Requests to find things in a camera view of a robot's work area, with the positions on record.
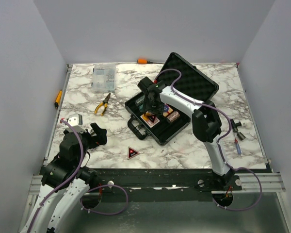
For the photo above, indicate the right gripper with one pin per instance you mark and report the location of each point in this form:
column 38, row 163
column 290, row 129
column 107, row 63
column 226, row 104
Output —
column 146, row 108

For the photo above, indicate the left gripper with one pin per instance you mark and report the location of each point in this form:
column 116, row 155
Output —
column 101, row 135

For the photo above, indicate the blue small blind button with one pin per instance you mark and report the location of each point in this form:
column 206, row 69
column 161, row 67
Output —
column 166, row 108

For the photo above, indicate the white poker chip stack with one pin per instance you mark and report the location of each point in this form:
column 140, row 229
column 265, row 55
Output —
column 173, row 116

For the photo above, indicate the all-in triangle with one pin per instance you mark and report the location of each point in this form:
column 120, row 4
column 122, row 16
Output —
column 132, row 153
column 152, row 118

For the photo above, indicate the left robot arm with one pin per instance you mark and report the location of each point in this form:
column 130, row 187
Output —
column 65, row 179

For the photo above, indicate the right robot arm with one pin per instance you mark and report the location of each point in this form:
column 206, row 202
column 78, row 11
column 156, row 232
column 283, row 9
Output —
column 205, row 121

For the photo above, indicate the black poker set case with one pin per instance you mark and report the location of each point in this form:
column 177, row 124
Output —
column 185, row 78

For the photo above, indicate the green chip stack rear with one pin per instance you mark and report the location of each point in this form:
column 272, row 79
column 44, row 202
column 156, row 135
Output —
column 139, row 101

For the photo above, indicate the red playing card deck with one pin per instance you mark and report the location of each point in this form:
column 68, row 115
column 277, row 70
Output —
column 149, row 123

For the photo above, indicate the orange screwdriver at back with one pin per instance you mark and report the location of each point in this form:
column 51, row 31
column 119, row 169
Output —
column 142, row 61

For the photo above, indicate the orange tool at left edge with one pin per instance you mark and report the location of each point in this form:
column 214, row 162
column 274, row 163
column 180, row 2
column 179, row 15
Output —
column 58, row 99

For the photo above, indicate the clear plastic screw box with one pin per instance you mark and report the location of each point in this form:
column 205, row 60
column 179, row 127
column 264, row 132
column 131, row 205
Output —
column 103, row 78

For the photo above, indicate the blue red pen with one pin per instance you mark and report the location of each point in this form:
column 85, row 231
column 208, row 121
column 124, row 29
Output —
column 237, row 146

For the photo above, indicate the black t-shaped knob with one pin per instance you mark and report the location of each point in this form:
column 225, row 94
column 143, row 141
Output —
column 235, row 125

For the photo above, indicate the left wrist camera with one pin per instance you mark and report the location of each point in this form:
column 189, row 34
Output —
column 75, row 121

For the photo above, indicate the yellow handled pliers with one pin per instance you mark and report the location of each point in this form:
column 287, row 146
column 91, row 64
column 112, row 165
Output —
column 102, row 107

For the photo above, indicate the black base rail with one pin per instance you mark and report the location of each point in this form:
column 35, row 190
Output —
column 156, row 185

